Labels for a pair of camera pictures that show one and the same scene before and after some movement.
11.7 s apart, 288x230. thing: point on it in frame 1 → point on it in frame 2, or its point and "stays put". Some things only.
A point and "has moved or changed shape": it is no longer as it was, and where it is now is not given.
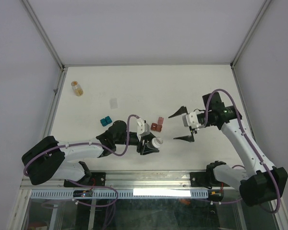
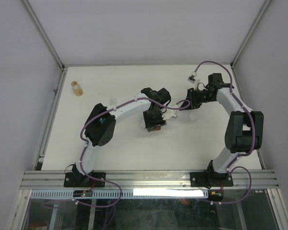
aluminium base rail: [159, 180] stays put
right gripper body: [203, 119] → [197, 97]
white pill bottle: [156, 142] has moved or changed shape
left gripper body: [140, 147] → [153, 119]
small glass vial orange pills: [77, 89] stays put
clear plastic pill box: [114, 103] stays put
